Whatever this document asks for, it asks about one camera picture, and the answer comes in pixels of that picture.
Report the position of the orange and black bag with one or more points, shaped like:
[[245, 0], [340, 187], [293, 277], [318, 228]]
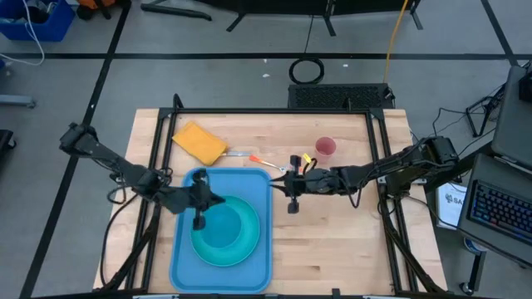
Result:
[[97, 4]]

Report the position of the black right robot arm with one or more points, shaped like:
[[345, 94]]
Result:
[[399, 166]]

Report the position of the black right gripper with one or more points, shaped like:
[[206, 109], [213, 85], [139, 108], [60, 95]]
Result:
[[316, 182]]

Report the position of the black chair base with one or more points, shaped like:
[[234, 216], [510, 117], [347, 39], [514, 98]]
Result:
[[6, 141]]

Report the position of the blue round disc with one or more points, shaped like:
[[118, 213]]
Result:
[[474, 245]]

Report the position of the laptop with lit keyboard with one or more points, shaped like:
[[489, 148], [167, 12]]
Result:
[[498, 207]]

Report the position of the grey floor bar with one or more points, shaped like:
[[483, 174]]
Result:
[[16, 101]]

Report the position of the blue storage bin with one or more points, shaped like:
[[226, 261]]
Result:
[[37, 25]]

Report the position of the black room divider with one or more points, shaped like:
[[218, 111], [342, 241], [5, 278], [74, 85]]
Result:
[[291, 5]]

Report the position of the black perforated box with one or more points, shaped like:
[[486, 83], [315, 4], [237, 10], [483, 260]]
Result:
[[341, 96]]

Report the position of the teal plate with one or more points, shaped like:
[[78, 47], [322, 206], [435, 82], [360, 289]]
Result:
[[249, 232]]

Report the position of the blue bowl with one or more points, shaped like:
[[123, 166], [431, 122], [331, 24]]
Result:
[[222, 228]]

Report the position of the blue plastic tray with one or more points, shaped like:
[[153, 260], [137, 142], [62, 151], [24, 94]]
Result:
[[249, 182]]

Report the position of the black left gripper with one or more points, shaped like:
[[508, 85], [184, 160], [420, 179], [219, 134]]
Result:
[[187, 199]]

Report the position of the yellow cloth napkin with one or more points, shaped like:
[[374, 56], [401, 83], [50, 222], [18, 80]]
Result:
[[199, 143]]

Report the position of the grey monitor panel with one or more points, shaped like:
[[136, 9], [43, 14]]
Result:
[[513, 124]]

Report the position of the wheeled stand base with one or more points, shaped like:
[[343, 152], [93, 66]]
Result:
[[474, 270]]

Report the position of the pink ribbed cup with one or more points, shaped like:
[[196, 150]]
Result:
[[325, 146]]

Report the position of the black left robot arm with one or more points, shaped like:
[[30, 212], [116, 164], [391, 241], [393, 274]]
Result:
[[104, 153]]

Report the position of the white printed paper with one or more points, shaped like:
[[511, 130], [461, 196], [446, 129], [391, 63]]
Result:
[[451, 207]]

